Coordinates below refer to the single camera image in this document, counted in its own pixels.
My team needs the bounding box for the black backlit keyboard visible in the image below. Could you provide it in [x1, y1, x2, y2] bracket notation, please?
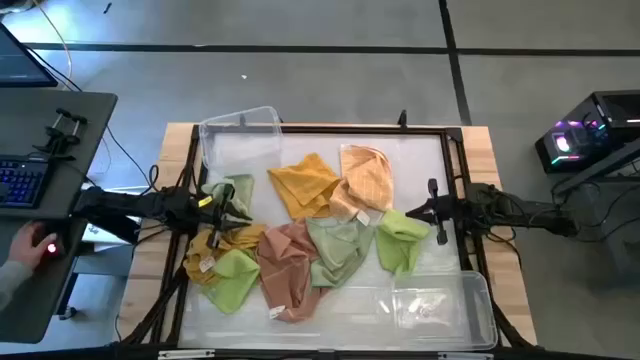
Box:
[0, 154, 52, 209]

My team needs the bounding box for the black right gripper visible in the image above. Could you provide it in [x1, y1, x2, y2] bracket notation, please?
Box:
[405, 178, 470, 246]

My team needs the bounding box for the black mouse with red light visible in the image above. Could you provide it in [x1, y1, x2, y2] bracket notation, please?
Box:
[33, 227, 67, 260]

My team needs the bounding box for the black desk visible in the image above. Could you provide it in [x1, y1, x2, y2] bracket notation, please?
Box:
[0, 88, 119, 345]

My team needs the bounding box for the black desk clamp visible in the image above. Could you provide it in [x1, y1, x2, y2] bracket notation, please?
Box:
[31, 107, 89, 162]

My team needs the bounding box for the lime green towel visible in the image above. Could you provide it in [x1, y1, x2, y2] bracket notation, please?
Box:
[201, 248, 262, 315]
[374, 208, 432, 278]

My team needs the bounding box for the black cable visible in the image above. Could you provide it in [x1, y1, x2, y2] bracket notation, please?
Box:
[24, 46, 160, 191]

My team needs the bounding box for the peach checked towel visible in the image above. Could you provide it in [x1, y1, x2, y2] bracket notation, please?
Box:
[328, 143, 395, 224]

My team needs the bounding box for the yellow cable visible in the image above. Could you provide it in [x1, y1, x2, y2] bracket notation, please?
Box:
[32, 0, 74, 87]

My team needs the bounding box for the black metal table frame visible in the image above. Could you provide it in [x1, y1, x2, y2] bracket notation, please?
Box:
[119, 122, 536, 357]

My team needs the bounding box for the white metal bracket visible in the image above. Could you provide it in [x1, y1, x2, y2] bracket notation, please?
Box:
[158, 349, 217, 360]

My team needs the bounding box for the person's forearm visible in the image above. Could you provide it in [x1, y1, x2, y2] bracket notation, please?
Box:
[0, 259, 34, 312]

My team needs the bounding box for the person's hand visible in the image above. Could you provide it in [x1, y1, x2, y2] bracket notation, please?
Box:
[6, 222, 59, 272]

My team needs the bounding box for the terracotta pink towel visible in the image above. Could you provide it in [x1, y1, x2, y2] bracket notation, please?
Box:
[255, 219, 331, 324]

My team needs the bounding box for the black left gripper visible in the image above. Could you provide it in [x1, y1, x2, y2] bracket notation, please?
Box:
[195, 183, 254, 250]

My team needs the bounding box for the sage green towel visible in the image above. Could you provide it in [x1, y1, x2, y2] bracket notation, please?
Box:
[201, 173, 256, 219]
[304, 215, 376, 290]

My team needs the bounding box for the clear plastic bin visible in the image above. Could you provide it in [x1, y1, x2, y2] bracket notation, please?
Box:
[390, 270, 499, 351]
[198, 105, 284, 177]

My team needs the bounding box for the computer case with coloured lights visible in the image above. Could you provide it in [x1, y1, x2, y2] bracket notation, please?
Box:
[534, 89, 640, 174]

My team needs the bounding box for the mustard yellow towel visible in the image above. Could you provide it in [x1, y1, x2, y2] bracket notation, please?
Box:
[182, 223, 267, 288]
[267, 152, 342, 222]

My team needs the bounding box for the grey metal cart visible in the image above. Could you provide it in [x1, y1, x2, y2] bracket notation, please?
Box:
[551, 139, 640, 284]

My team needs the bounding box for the black computer monitor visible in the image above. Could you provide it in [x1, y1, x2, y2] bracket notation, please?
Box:
[0, 22, 59, 89]

